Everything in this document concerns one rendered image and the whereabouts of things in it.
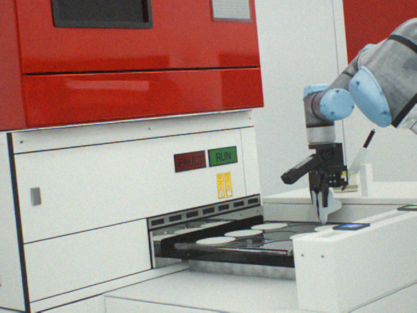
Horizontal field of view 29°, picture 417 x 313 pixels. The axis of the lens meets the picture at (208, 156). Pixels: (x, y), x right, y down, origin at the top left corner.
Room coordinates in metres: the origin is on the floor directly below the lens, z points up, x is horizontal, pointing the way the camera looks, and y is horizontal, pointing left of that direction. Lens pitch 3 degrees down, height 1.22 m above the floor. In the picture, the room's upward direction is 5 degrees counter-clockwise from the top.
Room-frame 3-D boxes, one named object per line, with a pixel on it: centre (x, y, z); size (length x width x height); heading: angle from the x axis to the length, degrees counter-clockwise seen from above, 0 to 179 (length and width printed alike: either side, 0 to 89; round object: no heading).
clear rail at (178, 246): (1.89, -0.03, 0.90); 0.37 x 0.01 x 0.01; 47
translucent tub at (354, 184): (2.28, -0.39, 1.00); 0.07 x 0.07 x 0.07; 74
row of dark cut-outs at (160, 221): (2.16, 0.02, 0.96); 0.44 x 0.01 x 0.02; 137
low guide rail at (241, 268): (1.89, -0.11, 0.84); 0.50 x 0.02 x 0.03; 47
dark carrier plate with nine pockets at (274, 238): (2.02, -0.15, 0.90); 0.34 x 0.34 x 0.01; 47
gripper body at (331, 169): (2.10, -0.31, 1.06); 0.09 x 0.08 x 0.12; 107
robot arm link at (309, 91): (2.09, -0.30, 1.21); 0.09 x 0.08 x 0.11; 13
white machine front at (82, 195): (2.04, 0.14, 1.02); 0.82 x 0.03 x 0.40; 137
